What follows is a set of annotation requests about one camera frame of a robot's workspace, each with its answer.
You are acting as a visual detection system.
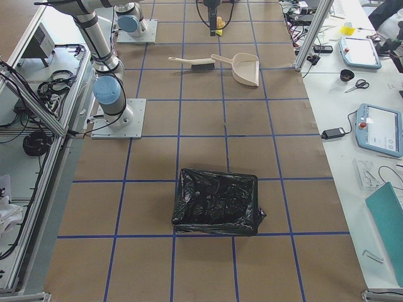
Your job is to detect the lower blue teach pendant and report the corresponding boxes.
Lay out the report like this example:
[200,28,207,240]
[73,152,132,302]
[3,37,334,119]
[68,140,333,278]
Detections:
[355,103,402,158]

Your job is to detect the yellow tape roll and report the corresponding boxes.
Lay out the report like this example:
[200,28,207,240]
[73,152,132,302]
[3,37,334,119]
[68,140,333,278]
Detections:
[340,22,356,36]

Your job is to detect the coiled black cable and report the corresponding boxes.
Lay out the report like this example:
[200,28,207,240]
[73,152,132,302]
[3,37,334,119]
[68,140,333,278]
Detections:
[22,128,48,157]

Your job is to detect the black handled scissors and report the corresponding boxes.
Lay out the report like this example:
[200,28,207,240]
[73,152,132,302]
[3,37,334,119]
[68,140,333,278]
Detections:
[345,79,370,93]

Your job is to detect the bin with black bag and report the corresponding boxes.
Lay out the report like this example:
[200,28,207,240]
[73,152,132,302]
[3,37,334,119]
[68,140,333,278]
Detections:
[171,168,266,237]

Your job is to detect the grey control box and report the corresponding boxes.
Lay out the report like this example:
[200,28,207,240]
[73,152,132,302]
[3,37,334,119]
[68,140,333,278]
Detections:
[21,23,55,67]

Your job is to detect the aluminium frame post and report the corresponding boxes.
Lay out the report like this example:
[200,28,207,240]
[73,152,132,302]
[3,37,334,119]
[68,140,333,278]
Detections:
[294,0,333,72]

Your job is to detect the yellow sponge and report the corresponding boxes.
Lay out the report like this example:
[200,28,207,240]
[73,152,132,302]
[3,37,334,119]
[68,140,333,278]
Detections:
[215,16,225,36]

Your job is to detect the teal folder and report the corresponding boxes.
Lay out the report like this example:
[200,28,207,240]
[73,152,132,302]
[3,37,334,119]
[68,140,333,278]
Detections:
[365,182,402,287]

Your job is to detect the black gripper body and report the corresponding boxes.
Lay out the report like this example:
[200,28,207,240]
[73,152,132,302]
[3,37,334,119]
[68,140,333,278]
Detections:
[203,0,220,36]

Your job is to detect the blue teach pendant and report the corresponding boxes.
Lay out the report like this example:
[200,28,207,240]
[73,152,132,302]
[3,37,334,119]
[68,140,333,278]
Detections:
[339,36,382,70]
[355,103,402,158]

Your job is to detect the beige plastic dustpan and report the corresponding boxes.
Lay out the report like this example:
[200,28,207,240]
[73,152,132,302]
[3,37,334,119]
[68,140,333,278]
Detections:
[210,53,259,87]

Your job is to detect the metal hex key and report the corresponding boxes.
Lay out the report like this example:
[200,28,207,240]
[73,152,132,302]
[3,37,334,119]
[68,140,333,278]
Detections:
[362,250,384,264]

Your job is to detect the black power adapter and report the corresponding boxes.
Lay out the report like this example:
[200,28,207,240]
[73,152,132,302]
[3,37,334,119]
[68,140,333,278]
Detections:
[321,127,346,140]

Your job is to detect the black phone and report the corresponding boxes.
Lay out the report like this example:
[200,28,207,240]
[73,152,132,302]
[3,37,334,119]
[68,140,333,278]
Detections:
[313,45,333,53]

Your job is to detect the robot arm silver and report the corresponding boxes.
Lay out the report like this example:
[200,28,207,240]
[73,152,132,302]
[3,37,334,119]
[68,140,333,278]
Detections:
[115,1,222,38]
[38,0,135,129]

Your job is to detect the clear plastic tray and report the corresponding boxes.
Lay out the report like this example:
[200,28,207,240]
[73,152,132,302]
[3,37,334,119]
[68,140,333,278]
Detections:
[353,159,382,191]

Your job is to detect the upper blue teach pendant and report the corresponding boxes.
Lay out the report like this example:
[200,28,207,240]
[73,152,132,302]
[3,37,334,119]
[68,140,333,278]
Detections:
[339,36,382,70]

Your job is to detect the beige hand brush black bristles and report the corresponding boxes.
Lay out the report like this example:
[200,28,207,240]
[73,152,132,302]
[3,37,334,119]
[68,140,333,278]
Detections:
[167,57,215,71]

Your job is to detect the black tape roll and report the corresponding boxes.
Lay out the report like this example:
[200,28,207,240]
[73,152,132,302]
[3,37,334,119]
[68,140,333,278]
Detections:
[339,69,355,82]

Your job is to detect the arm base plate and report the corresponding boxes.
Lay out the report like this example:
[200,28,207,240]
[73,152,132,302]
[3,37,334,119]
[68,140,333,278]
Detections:
[91,99,147,139]
[117,16,158,44]

